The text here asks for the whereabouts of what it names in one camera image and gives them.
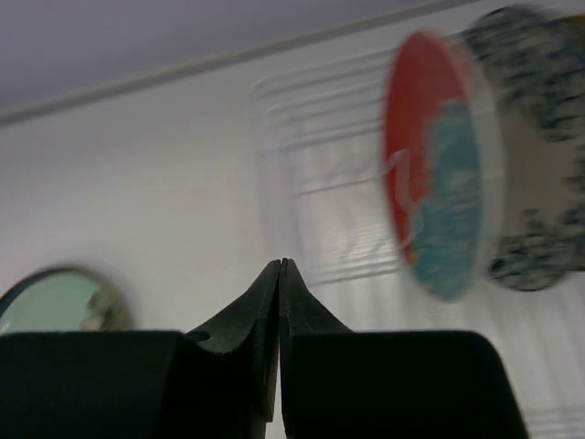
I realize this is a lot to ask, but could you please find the red and teal plate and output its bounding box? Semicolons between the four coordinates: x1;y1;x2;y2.
380;30;505;302

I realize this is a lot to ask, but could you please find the light green plate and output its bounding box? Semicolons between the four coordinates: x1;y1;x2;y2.
1;265;133;335

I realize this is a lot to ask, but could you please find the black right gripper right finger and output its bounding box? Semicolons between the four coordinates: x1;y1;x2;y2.
278;259;527;438

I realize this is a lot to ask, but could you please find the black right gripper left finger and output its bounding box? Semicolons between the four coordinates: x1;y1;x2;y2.
1;261;280;438

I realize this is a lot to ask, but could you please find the white wire dish rack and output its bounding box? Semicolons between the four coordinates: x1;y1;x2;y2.
250;49;584;438

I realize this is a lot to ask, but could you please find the blue white patterned plate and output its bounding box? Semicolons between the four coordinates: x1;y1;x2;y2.
463;5;584;291

